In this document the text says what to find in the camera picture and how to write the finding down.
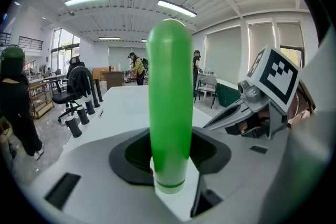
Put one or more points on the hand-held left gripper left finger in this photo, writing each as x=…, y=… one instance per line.
x=92, y=160

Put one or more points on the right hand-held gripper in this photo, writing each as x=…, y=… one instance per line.
x=278, y=78

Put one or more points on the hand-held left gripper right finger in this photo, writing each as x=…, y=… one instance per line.
x=241, y=173

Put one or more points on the green bottle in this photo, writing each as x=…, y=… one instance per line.
x=169, y=86

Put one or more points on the person's right hand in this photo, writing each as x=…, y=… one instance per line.
x=263, y=116

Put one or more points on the dark green cabinet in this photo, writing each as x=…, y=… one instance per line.
x=228, y=93

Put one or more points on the light grey chair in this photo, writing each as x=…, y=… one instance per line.
x=208, y=85

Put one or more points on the black round faucet knob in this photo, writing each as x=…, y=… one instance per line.
x=90, y=107
x=83, y=115
x=74, y=127

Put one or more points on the white roller blind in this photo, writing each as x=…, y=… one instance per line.
x=223, y=52
x=260, y=39
x=290, y=34

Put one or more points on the black office chair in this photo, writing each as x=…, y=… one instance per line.
x=65, y=98

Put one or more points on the black hand shower stick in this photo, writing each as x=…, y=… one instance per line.
x=99, y=90

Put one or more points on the gold metal shelf cart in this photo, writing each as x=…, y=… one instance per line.
x=42, y=102

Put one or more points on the black jacket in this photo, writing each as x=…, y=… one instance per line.
x=77, y=81

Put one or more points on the brown wooden desk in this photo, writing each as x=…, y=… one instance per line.
x=113, y=80

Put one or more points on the large glass window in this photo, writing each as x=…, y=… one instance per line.
x=65, y=47

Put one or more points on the green helmet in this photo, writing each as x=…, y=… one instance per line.
x=11, y=60

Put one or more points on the black balcony railing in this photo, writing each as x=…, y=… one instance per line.
x=31, y=43

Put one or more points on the grey fisheye gripper camera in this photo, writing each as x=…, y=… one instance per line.
x=248, y=90

